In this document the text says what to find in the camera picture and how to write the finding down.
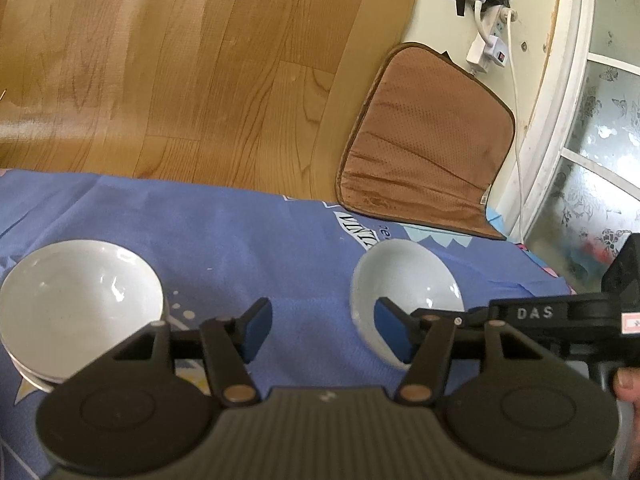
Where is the white bowl red pattern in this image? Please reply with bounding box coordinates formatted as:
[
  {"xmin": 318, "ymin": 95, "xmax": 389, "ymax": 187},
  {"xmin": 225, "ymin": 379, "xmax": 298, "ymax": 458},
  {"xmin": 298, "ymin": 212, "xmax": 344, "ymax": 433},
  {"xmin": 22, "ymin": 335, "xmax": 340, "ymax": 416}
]
[{"xmin": 1, "ymin": 240, "xmax": 165, "ymax": 382}]

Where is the white porcelain bowl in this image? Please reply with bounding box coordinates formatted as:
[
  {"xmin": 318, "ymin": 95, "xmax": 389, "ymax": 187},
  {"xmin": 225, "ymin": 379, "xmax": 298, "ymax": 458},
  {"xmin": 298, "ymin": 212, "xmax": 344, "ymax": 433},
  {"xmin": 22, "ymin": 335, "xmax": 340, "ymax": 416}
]
[{"xmin": 350, "ymin": 238, "xmax": 464, "ymax": 370}]

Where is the white power strip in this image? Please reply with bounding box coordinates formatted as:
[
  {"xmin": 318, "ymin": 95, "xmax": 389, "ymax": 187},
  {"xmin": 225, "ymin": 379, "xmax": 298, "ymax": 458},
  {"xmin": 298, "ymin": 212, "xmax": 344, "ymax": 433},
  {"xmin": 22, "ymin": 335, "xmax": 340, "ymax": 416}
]
[{"xmin": 465, "ymin": 0, "xmax": 518, "ymax": 74}]

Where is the person's right hand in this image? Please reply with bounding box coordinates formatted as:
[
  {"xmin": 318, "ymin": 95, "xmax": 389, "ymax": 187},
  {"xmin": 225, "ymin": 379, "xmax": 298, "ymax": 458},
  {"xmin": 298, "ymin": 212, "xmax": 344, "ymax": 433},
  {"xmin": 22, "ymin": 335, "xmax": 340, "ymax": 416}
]
[{"xmin": 614, "ymin": 367, "xmax": 640, "ymax": 405}]

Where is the white bowl floral pattern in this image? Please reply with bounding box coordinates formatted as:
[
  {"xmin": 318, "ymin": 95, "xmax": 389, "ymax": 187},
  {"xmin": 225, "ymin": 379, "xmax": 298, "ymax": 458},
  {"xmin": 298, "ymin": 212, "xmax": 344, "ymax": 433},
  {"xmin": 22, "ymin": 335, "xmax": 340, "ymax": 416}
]
[{"xmin": 3, "ymin": 301, "xmax": 170, "ymax": 392}]

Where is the white frosted glass door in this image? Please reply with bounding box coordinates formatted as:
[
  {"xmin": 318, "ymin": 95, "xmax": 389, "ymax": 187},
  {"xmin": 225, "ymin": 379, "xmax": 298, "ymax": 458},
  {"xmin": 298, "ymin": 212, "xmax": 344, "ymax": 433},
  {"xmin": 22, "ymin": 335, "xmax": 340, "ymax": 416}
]
[{"xmin": 499, "ymin": 0, "xmax": 639, "ymax": 292}]

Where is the brown seat cushion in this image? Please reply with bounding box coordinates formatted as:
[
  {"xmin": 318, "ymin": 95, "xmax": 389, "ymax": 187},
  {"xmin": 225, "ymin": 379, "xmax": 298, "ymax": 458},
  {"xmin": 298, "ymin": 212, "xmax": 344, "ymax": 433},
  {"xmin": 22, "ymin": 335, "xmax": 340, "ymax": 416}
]
[{"xmin": 335, "ymin": 42, "xmax": 515, "ymax": 240}]

